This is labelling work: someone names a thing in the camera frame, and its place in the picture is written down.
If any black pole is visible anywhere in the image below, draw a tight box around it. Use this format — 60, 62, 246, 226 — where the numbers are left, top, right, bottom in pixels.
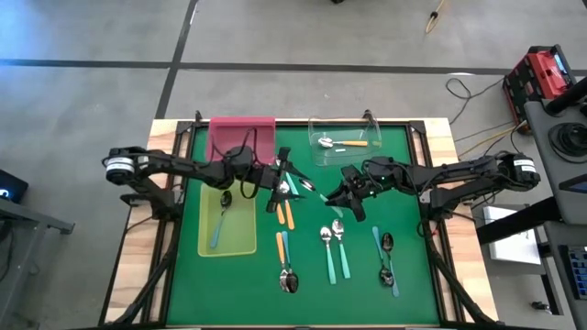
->
544, 75, 587, 116

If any yellow floor cable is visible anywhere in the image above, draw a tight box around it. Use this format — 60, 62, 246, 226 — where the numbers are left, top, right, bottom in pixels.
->
457, 119, 528, 158

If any grey desk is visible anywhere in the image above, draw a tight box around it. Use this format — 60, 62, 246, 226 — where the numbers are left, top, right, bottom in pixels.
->
0, 196, 76, 322

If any dark tablet screen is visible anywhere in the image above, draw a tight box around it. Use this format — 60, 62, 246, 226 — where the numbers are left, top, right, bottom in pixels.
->
558, 172, 587, 196

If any black beam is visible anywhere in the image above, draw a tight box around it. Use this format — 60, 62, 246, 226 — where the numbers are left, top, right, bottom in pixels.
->
475, 195, 563, 247

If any blue handled spoon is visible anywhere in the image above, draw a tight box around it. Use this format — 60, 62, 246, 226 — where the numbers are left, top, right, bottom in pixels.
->
281, 230, 300, 295
381, 232, 401, 299
371, 225, 394, 288
209, 190, 234, 250

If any grey side table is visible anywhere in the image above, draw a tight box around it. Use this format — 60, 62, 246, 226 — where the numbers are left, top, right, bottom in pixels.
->
524, 75, 587, 226

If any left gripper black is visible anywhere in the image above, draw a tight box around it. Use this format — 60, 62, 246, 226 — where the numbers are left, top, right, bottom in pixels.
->
260, 147, 310, 215

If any black keypad with lit keys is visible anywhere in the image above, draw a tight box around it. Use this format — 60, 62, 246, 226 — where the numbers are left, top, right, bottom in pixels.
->
567, 245, 587, 299

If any green table mat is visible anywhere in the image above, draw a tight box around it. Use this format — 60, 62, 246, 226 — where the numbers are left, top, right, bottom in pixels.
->
165, 123, 441, 326

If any grey equipment table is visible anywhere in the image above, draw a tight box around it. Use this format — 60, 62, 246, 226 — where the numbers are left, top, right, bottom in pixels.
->
543, 219, 587, 330

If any clear plastic bin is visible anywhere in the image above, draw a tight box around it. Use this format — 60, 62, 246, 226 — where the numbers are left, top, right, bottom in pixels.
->
307, 114, 383, 167

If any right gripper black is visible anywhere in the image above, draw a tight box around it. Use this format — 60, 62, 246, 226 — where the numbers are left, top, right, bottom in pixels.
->
325, 164, 392, 224

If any yellow cable with black plug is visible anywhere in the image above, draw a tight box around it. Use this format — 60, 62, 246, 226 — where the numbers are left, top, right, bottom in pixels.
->
424, 0, 447, 36

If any black floor cable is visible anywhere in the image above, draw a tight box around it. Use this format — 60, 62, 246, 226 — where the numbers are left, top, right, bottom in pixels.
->
445, 76, 505, 127

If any black monitor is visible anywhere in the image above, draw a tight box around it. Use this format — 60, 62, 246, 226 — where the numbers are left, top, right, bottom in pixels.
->
0, 168, 29, 205

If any white box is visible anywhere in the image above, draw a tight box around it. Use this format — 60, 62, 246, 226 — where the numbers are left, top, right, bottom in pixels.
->
482, 205, 543, 267

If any coiled black cable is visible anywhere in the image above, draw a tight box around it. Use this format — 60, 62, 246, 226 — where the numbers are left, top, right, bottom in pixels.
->
548, 121, 587, 160

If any red and black tool case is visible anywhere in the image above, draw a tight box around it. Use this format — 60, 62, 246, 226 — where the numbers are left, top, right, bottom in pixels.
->
502, 44, 578, 135

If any black metal table frame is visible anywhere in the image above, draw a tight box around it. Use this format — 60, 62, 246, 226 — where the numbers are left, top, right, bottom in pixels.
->
98, 109, 499, 330

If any yellow plastic bin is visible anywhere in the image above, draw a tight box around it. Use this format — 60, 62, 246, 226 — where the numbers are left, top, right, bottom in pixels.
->
197, 181, 258, 258

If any pink plastic bin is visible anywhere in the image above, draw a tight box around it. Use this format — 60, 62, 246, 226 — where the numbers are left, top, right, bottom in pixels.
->
205, 115, 277, 167

